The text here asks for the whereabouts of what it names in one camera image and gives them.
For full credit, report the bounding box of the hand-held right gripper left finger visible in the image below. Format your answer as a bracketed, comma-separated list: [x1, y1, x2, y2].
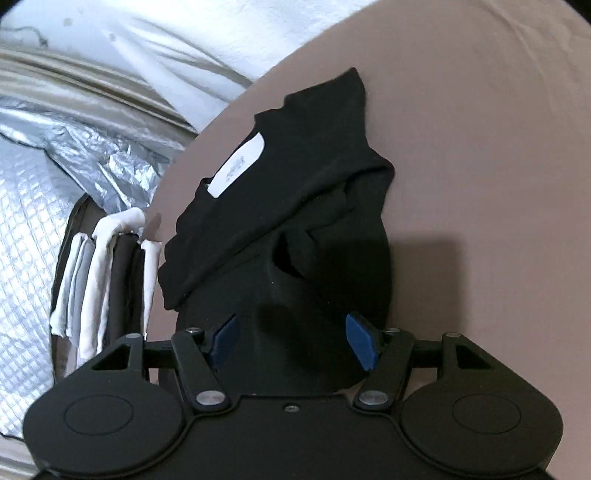
[90, 313, 241, 412]

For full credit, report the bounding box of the dark grey folded garment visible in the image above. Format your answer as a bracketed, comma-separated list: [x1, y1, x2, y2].
[106, 233, 148, 342]

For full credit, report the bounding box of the brown bed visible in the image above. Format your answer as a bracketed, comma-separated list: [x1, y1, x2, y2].
[139, 0, 591, 416]

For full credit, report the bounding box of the silver crinkled cover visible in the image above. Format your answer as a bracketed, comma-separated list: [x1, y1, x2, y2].
[0, 104, 199, 213]

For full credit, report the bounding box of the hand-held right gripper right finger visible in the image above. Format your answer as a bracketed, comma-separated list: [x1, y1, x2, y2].
[345, 311, 497, 411]

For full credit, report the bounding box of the silver quilted sheet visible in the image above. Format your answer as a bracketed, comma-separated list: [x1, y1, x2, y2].
[0, 182, 88, 439]

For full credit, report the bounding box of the black sweater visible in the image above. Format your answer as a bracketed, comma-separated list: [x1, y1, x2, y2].
[158, 67, 395, 398]

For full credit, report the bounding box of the cream folded garment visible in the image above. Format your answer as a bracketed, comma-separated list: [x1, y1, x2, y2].
[76, 208, 162, 361]

